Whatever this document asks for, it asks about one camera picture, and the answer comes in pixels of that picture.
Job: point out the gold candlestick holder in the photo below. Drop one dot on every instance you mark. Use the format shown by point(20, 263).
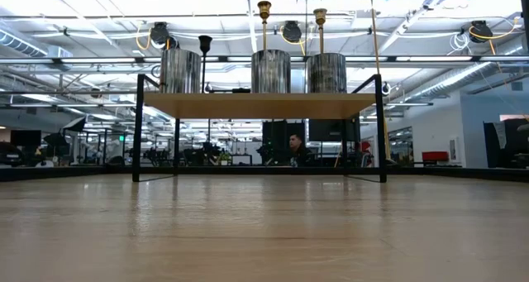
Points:
point(264, 9)
point(320, 16)

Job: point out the metal tin with floral print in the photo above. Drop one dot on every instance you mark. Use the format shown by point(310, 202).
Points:
point(326, 73)

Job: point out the metal tin with orange label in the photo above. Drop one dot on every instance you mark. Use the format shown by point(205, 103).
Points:
point(270, 71)

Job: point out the black candlestick holder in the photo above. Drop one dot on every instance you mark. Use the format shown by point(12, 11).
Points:
point(205, 42)

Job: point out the plain ribbed metal tin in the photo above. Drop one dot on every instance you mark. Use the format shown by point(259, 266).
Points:
point(180, 71)

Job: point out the black monitor screen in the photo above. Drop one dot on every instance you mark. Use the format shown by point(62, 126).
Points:
point(330, 130)

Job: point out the person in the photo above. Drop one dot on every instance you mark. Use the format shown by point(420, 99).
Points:
point(298, 151)

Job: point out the yellow pole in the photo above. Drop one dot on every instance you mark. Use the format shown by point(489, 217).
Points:
point(386, 137)

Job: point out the green potted plant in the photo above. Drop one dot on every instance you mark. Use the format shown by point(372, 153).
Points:
point(223, 158)

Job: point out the red sofa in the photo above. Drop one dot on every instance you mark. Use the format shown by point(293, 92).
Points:
point(435, 156)

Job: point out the black standing panel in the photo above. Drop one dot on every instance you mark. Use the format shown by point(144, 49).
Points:
point(512, 145)

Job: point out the black studio light shade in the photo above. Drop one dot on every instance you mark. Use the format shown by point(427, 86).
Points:
point(75, 125)

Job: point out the wooden shelf with black frame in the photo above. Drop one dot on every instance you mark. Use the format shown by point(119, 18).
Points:
point(256, 106)

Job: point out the black table edge rail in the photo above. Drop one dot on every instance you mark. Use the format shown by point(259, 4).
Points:
point(82, 172)

